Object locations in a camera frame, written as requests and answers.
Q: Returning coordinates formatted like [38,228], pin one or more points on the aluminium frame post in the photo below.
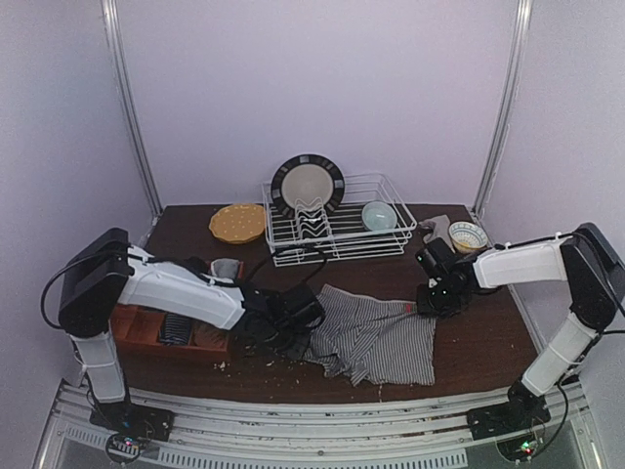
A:
[508,98]
[114,40]

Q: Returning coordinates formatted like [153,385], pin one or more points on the grey beige sock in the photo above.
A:
[435,227]

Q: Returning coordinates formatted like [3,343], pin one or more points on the brown rolled underwear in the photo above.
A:
[208,337]

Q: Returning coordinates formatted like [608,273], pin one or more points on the navy striped rolled underwear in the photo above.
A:
[175,330]

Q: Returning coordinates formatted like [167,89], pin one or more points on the yellow patterned white bowl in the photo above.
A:
[467,237]

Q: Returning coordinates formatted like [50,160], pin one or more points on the right aluminium frame post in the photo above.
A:
[508,98]

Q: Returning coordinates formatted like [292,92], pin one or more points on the grey rolled sock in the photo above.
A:
[225,268]

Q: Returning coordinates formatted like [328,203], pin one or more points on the black rimmed grey plate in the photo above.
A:
[307,179]

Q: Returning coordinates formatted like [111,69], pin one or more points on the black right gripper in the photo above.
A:
[431,303]

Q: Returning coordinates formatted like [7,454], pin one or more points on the aluminium front rail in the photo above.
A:
[430,433]

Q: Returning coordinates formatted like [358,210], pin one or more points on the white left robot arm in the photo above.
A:
[112,271]

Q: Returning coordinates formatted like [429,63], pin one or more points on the brown wooden organizer box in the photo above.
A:
[174,310]

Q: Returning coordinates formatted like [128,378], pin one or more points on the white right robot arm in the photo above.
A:
[577,276]

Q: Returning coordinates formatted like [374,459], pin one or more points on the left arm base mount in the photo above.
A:
[133,427]

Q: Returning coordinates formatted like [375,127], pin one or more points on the white wire dish rack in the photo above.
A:
[314,235]

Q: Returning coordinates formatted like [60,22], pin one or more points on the light blue bowl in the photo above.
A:
[378,216]

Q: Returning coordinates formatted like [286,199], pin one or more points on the yellow dotted plate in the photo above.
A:
[238,223]

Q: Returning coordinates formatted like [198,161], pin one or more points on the grey striped boxer underwear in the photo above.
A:
[368,339]

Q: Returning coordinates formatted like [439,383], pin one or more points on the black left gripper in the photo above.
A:
[272,337]

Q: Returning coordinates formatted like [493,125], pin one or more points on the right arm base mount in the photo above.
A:
[513,420]

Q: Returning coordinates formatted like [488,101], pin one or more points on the left aluminium frame post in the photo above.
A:
[114,40]

